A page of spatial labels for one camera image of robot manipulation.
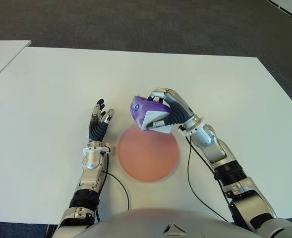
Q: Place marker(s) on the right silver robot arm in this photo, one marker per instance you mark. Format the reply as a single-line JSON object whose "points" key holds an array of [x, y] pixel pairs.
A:
{"points": [[215, 151]]}

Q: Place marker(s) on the small white table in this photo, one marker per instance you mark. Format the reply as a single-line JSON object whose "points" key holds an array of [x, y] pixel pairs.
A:
{"points": [[2, 57]]}

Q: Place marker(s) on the silver robot torso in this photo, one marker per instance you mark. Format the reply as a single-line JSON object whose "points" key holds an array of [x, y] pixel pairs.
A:
{"points": [[175, 223]]}

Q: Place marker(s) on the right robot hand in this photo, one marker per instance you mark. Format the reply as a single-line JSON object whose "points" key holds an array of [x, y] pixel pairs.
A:
{"points": [[180, 111]]}

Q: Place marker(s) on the pink round plate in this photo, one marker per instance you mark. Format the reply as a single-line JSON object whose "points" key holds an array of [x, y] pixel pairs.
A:
{"points": [[148, 156]]}

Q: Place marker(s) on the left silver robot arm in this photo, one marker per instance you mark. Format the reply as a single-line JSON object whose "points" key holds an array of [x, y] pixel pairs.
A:
{"points": [[92, 161]]}

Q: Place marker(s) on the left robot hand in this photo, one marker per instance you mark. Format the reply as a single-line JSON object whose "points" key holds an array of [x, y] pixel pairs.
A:
{"points": [[97, 127]]}

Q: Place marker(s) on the purple white tissue pack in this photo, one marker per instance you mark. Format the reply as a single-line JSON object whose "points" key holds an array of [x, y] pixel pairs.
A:
{"points": [[150, 112]]}

